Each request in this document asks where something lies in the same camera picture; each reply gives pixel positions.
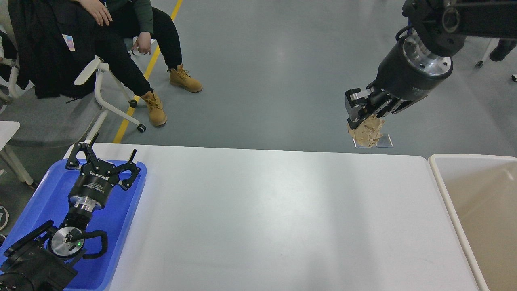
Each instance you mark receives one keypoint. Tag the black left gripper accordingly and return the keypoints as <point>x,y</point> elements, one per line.
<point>92,184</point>

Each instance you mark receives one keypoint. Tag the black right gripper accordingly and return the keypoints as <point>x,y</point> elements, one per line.
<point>405,76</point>

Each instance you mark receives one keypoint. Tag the brown paper ball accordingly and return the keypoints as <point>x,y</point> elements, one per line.
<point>368,132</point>

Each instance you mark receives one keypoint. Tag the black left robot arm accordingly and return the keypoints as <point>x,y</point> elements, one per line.
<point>44,259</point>

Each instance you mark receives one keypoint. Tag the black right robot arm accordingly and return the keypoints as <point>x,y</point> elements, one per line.
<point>443,25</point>

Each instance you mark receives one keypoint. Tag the person's left hand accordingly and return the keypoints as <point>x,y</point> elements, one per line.
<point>142,43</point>

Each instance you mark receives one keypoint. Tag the person's right hand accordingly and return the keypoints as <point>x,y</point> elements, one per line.
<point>97,10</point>

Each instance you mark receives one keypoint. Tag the right floor outlet plate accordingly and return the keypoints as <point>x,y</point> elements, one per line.
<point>385,142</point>

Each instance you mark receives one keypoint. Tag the floor outlet plate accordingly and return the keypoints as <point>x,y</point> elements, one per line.
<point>358,145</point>
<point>385,142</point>

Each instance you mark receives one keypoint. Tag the left floor outlet plate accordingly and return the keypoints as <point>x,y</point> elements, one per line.
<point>358,145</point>

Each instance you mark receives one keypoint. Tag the white office chair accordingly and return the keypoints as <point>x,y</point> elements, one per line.
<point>58,121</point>

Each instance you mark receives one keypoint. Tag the blue plastic tray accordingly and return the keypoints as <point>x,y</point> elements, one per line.
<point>49,202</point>

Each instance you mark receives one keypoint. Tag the tan right boot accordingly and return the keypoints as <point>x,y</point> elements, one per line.
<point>156,114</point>

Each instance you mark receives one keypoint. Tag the tan boot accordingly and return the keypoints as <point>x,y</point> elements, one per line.
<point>181,78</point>
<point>156,114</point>

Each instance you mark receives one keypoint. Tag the white side table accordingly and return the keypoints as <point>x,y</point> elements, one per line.
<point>7,131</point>

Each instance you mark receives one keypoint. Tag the tan left boot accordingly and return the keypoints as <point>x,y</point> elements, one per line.
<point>181,78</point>

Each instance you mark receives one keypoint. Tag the black jacket on chair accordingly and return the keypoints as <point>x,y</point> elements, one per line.
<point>55,41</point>

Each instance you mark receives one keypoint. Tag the white chair with grey coat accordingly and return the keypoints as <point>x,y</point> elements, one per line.
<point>492,44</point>

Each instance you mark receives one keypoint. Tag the beige plastic bin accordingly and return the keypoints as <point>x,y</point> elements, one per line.
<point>480,194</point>

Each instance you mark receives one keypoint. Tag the seated person in black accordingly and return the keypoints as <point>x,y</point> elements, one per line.
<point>130,17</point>

